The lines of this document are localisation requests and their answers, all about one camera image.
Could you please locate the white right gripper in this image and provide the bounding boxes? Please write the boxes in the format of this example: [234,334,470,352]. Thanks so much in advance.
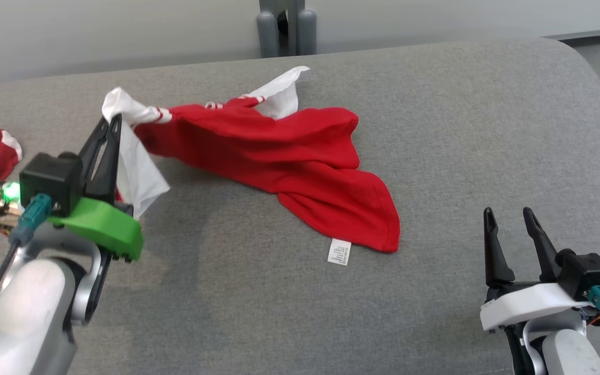
[480,207,592,334]

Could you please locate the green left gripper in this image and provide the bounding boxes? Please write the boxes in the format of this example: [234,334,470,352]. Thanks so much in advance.
[47,114,145,263]

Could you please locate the red white numbered jersey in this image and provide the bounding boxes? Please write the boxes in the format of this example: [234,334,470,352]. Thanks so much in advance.
[102,66,401,267]

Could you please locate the grey fabric sofa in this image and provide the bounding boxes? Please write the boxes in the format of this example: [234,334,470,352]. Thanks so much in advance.
[0,36,600,375]

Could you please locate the left camera cable teal plug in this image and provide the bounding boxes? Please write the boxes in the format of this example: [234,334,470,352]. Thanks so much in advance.
[0,193,54,321]

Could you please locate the grey partition post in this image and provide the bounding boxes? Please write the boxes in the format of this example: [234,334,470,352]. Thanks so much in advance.
[256,0,318,58]

